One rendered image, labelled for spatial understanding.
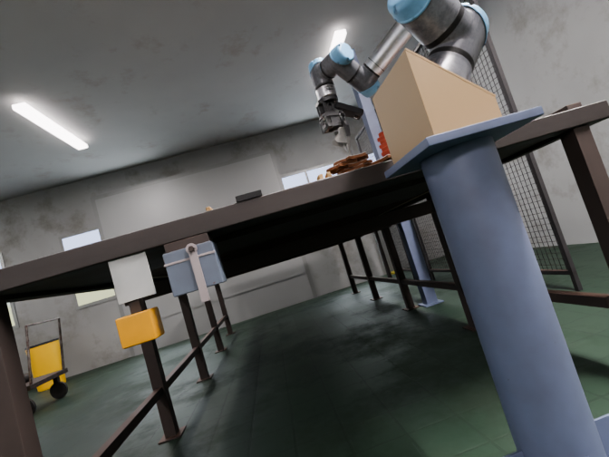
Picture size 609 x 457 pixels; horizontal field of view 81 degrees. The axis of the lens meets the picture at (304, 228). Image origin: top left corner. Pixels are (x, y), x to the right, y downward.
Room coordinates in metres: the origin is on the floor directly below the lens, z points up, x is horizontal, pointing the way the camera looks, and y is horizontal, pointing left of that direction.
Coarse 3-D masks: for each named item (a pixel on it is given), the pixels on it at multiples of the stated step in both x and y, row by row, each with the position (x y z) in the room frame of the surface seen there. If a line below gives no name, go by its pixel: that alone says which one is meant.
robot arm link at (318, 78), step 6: (318, 60) 1.27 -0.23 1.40; (312, 66) 1.28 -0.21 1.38; (318, 66) 1.25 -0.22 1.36; (312, 72) 1.28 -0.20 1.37; (318, 72) 1.26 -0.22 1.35; (312, 78) 1.30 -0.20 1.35; (318, 78) 1.27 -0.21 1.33; (324, 78) 1.27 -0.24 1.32; (318, 84) 1.28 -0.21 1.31; (324, 84) 1.29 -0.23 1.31
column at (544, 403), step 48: (432, 144) 0.71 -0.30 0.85; (480, 144) 0.77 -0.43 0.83; (432, 192) 0.85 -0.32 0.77; (480, 192) 0.77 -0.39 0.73; (480, 240) 0.78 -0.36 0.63; (528, 240) 0.80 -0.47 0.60; (480, 288) 0.81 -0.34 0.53; (528, 288) 0.77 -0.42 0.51; (480, 336) 0.86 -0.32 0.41; (528, 336) 0.77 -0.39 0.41; (528, 384) 0.78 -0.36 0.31; (576, 384) 0.79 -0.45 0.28; (528, 432) 0.81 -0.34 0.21; (576, 432) 0.77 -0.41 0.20
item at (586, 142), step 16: (576, 128) 1.15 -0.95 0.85; (576, 144) 1.16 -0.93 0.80; (592, 144) 1.15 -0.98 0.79; (576, 160) 1.18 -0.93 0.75; (592, 160) 1.15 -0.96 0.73; (576, 176) 1.20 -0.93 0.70; (592, 176) 1.15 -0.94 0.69; (592, 192) 1.16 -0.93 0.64; (608, 192) 1.15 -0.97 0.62; (592, 208) 1.18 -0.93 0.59; (608, 208) 1.15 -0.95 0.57; (592, 224) 1.20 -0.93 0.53; (608, 224) 1.15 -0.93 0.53; (608, 240) 1.17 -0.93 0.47; (608, 256) 1.19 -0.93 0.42
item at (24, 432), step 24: (0, 312) 0.94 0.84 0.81; (0, 336) 0.92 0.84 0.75; (0, 360) 0.91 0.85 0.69; (0, 384) 0.91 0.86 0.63; (24, 384) 0.97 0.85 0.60; (0, 408) 0.91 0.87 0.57; (24, 408) 0.95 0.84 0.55; (0, 432) 0.91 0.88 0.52; (24, 432) 0.93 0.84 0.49; (0, 456) 0.91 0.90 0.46; (24, 456) 0.91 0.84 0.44
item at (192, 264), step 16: (192, 240) 0.97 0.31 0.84; (208, 240) 0.98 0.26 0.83; (176, 256) 0.95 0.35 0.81; (192, 256) 0.95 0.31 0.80; (208, 256) 0.96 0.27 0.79; (176, 272) 0.95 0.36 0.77; (192, 272) 0.95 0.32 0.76; (208, 272) 0.96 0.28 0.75; (224, 272) 1.05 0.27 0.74; (176, 288) 0.95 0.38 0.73; (192, 288) 0.95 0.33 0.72
